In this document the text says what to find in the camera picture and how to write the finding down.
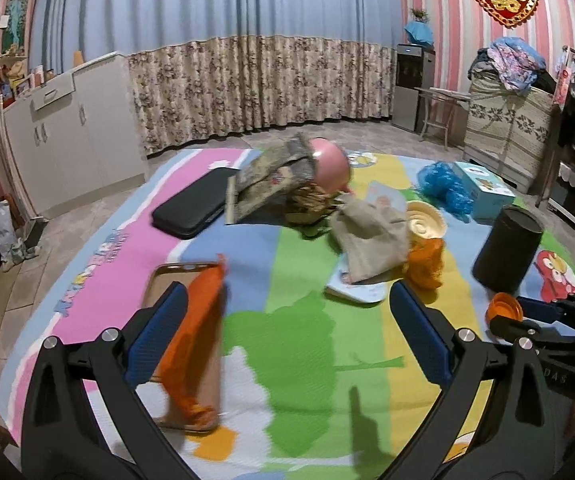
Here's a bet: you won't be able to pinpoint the black cylinder canister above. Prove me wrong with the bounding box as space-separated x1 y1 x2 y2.
471 204 546 295

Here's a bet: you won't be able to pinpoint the toys on cabinet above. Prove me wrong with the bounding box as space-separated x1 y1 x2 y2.
0 54 36 108

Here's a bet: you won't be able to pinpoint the blue plastic bag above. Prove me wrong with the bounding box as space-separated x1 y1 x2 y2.
417 161 474 222

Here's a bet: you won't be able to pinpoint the orange collapsible cup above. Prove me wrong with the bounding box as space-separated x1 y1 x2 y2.
487 292 524 329

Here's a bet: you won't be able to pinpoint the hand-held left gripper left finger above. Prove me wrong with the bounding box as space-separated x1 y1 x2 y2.
20 281 203 480

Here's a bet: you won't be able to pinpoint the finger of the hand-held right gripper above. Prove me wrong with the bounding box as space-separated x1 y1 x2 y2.
495 317 575 357
516 292 575 332

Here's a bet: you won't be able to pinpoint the blue and floral curtain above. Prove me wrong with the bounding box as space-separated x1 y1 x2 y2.
28 0 404 157

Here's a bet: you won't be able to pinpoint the white plastic bag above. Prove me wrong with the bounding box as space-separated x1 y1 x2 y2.
0 200 29 267

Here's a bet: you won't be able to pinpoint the beige cloth bag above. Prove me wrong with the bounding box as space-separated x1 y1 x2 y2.
329 195 411 284

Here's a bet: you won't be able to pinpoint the green wall poster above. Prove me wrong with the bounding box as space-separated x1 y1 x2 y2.
0 0 31 57

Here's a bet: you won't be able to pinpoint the colourful cartoon play mat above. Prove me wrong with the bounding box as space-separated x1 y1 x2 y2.
0 147 575 480

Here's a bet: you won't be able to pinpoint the black flat case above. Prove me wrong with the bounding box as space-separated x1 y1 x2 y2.
150 165 241 240

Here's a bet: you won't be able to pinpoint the light blue cardboard box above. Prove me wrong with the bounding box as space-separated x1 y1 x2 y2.
453 161 517 221

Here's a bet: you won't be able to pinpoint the grey water dispenser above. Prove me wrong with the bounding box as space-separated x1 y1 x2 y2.
391 43 437 134

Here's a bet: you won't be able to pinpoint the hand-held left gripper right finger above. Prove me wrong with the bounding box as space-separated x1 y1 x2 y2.
382 280 556 480

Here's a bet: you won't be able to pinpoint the patterned fabric wardrobe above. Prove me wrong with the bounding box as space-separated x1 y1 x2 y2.
462 70 557 194

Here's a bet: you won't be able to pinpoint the pile of clothes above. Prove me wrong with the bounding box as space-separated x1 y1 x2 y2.
469 36 549 93

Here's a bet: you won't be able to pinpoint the white cabinet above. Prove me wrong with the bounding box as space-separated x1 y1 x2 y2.
2 51 149 219

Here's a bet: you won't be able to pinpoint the white booklet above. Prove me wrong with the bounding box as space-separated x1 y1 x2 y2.
324 254 391 307

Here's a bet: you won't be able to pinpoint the small folding table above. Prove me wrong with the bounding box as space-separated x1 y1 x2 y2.
413 86 471 150

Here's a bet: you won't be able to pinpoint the pink hanging garment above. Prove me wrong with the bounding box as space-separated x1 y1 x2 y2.
552 52 571 107

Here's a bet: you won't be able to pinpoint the potted plant with blue cover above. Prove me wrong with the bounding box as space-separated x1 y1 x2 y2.
403 7 435 47

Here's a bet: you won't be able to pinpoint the brown crumpled scraps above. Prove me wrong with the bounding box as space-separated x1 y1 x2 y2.
286 185 344 226

